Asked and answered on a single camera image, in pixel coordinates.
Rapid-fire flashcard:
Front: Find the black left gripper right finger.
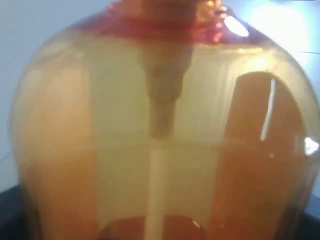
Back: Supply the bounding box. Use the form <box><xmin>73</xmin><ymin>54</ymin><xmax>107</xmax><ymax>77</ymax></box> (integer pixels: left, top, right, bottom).
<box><xmin>299</xmin><ymin>213</ymin><xmax>320</xmax><ymax>240</ymax></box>

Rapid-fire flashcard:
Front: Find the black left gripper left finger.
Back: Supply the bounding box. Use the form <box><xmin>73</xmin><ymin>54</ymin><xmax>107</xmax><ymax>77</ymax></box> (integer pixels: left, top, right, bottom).
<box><xmin>0</xmin><ymin>185</ymin><xmax>33</xmax><ymax>240</ymax></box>

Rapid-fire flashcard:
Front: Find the orange dish soap pump bottle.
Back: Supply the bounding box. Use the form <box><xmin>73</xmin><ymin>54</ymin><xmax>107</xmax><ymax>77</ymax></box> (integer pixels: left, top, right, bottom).
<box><xmin>11</xmin><ymin>0</ymin><xmax>320</xmax><ymax>240</ymax></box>

